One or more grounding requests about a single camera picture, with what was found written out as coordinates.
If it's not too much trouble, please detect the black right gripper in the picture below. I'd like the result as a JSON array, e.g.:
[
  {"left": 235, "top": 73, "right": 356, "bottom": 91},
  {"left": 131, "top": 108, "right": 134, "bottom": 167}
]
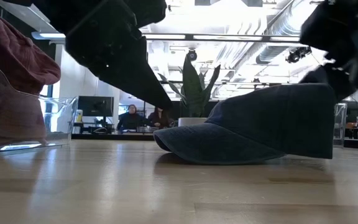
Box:
[{"left": 299, "top": 0, "right": 358, "bottom": 102}]

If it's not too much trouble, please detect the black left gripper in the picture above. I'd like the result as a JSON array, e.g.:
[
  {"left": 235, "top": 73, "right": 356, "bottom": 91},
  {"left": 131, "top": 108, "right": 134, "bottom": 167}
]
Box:
[{"left": 3, "top": 0, "right": 173, "bottom": 110}]

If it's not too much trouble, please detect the faded teal-grey baseball cap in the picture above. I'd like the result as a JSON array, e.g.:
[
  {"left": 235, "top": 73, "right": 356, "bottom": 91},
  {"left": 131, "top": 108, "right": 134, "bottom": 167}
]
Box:
[{"left": 153, "top": 82, "right": 337, "bottom": 166}]

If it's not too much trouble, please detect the clear plastic bin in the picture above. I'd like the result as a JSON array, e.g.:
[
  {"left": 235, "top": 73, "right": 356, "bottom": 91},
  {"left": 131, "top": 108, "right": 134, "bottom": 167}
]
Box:
[
  {"left": 333, "top": 102, "right": 348, "bottom": 147},
  {"left": 0, "top": 64, "right": 79, "bottom": 154}
]

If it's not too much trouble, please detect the black computer monitor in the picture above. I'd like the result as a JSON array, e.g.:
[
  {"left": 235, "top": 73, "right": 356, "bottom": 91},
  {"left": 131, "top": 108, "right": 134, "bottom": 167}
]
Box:
[{"left": 77, "top": 95, "right": 115, "bottom": 118}]

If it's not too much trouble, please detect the person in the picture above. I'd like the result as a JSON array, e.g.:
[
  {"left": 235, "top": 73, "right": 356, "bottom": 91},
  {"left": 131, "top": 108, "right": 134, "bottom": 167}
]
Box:
[
  {"left": 147, "top": 106, "right": 171, "bottom": 128},
  {"left": 116, "top": 103, "right": 151, "bottom": 131}
]

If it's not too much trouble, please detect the green snake plant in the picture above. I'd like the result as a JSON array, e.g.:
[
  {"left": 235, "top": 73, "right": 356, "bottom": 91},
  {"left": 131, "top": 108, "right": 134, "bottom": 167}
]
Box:
[{"left": 157, "top": 54, "right": 222, "bottom": 118}]

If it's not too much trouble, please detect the long ceiling light bar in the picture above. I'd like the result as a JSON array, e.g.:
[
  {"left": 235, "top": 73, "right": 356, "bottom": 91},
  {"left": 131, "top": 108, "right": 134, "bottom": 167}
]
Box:
[{"left": 31, "top": 30, "right": 301, "bottom": 44}]

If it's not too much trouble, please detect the black overhead camera rig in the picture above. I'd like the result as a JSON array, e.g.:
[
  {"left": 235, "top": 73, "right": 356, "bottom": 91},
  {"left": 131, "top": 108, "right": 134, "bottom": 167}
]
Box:
[{"left": 285, "top": 45, "right": 313, "bottom": 65}]

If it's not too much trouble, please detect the silver ceiling duct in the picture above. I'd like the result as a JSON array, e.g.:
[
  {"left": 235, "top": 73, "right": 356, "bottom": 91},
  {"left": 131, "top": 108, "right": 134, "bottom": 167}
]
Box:
[{"left": 216, "top": 0, "right": 310, "bottom": 68}]

